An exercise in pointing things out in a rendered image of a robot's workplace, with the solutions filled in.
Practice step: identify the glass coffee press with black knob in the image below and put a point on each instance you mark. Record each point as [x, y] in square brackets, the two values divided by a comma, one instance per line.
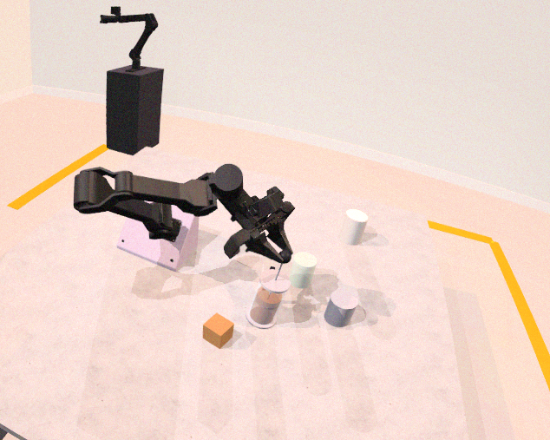
[272, 288]

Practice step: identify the white cylinder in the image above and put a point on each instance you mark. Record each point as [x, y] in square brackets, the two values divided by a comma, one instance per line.
[353, 227]

